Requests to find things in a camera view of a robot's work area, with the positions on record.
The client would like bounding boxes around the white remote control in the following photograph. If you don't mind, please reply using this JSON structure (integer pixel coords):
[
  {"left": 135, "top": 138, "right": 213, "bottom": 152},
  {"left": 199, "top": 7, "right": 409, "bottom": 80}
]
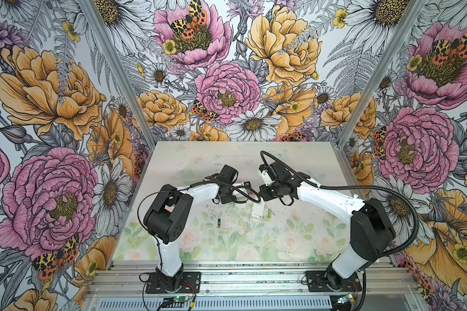
[
  {"left": 233, "top": 181, "right": 259, "bottom": 204},
  {"left": 250, "top": 200, "right": 265, "bottom": 222}
]

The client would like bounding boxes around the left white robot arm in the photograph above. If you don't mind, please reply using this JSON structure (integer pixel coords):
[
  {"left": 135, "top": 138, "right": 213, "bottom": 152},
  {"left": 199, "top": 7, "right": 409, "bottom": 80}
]
[{"left": 143, "top": 165, "right": 238, "bottom": 279}]

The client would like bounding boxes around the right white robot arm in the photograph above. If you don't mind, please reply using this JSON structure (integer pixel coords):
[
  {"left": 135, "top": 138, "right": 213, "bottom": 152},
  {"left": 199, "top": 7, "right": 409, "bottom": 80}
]
[{"left": 259, "top": 162, "right": 396, "bottom": 287}]

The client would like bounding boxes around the green circuit board right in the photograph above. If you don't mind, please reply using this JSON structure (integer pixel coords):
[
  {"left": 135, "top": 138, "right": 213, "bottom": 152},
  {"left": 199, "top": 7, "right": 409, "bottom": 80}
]
[{"left": 336, "top": 294, "right": 355, "bottom": 304}]

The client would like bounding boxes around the green circuit board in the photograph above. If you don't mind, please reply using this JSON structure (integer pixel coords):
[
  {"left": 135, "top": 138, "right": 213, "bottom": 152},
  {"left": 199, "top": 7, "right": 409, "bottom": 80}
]
[
  {"left": 336, "top": 294, "right": 355, "bottom": 304},
  {"left": 163, "top": 295, "right": 193, "bottom": 307}
]

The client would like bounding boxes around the green circuit board left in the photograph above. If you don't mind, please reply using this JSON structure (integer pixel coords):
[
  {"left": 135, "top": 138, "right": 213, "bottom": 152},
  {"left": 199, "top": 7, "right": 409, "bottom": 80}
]
[{"left": 163, "top": 295, "right": 193, "bottom": 307}]

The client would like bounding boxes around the black corrugated right cable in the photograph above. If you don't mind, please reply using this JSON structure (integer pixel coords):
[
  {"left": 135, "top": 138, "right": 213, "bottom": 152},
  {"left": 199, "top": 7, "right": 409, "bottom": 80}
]
[{"left": 259, "top": 150, "right": 420, "bottom": 259}]

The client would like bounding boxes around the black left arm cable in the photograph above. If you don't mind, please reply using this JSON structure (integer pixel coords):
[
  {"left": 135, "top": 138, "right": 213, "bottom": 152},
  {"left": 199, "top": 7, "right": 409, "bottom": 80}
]
[{"left": 137, "top": 176, "right": 262, "bottom": 273}]

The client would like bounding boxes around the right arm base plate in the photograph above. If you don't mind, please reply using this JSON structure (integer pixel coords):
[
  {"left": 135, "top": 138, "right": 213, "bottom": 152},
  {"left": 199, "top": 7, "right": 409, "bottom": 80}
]
[{"left": 303, "top": 270, "right": 363, "bottom": 293}]

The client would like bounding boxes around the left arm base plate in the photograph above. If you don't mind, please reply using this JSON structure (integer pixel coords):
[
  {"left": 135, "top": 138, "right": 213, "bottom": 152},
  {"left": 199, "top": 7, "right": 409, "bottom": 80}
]
[{"left": 144, "top": 272, "right": 202, "bottom": 294}]

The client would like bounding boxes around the aluminium corner post left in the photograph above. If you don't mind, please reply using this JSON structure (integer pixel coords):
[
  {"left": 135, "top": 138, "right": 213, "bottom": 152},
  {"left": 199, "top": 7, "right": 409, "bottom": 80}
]
[{"left": 75, "top": 0, "right": 158, "bottom": 150}]

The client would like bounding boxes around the aluminium corner post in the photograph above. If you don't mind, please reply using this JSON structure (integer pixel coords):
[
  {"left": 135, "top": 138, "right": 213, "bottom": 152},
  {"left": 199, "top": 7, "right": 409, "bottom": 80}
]
[
  {"left": 336, "top": 0, "right": 429, "bottom": 148},
  {"left": 75, "top": 0, "right": 158, "bottom": 150}
]

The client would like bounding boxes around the aluminium front rail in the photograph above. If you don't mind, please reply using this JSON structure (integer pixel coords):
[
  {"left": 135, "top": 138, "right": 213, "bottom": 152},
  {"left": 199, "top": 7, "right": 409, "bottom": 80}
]
[{"left": 88, "top": 259, "right": 418, "bottom": 298}]

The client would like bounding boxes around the aluminium corner post right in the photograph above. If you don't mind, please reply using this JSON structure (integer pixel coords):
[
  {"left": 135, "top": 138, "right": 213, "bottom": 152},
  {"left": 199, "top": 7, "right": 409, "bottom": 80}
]
[{"left": 336, "top": 0, "right": 429, "bottom": 148}]

